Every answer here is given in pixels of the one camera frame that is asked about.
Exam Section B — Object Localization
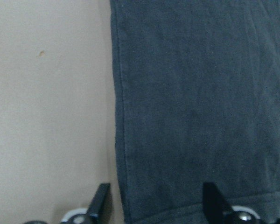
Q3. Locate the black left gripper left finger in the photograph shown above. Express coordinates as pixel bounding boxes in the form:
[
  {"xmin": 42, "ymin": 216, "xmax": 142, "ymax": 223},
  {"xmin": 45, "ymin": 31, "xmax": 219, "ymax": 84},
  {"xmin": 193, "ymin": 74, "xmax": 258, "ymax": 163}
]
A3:
[{"xmin": 87, "ymin": 183, "xmax": 110, "ymax": 218}]

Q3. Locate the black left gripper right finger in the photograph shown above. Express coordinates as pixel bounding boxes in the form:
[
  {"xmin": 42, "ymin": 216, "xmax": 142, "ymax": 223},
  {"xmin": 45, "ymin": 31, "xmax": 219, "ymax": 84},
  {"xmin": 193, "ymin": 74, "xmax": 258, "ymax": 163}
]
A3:
[{"xmin": 203, "ymin": 182, "xmax": 232, "ymax": 224}]

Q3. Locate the dark t-shirt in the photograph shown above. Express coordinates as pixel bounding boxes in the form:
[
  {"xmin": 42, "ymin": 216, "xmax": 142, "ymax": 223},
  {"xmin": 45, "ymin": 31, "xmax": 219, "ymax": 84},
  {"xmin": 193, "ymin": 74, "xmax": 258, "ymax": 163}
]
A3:
[{"xmin": 110, "ymin": 0, "xmax": 280, "ymax": 224}]

